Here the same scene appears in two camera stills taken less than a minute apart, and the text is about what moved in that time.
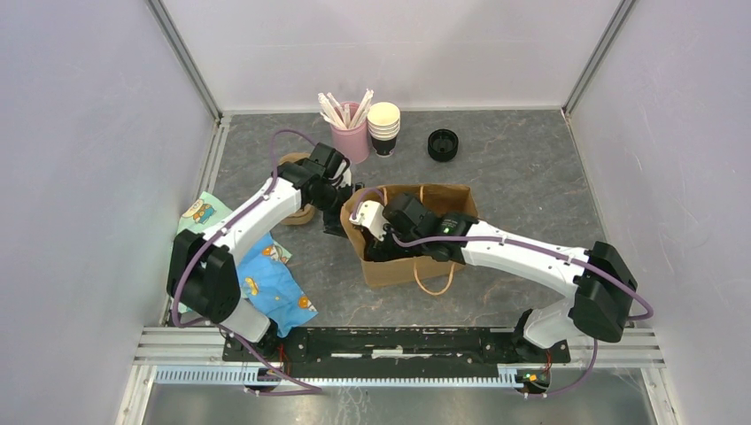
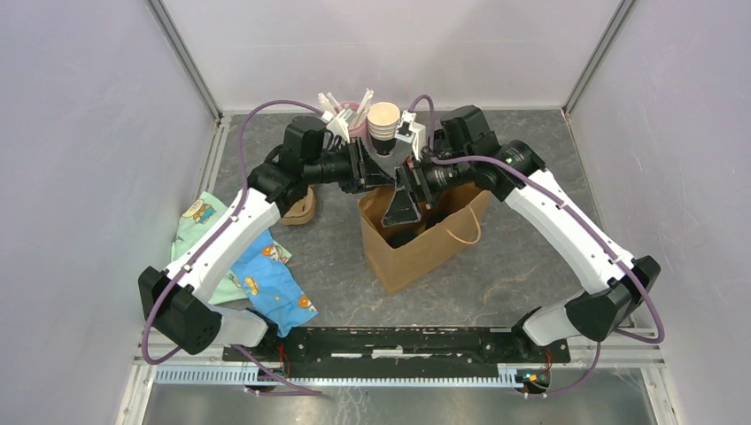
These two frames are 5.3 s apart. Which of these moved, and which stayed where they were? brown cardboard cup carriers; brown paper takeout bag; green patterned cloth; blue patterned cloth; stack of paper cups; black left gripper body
Moved: brown paper takeout bag; black left gripper body
Stayed: brown cardboard cup carriers; green patterned cloth; stack of paper cups; blue patterned cloth
